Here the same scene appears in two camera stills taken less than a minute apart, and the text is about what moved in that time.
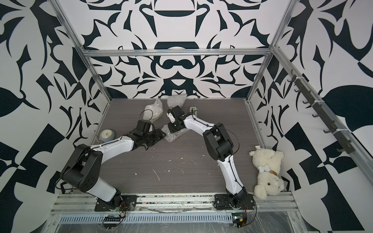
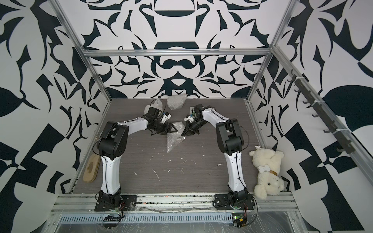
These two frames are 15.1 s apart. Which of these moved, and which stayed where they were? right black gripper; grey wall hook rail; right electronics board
Moved: right black gripper
Stayed: grey wall hook rail; right electronics board
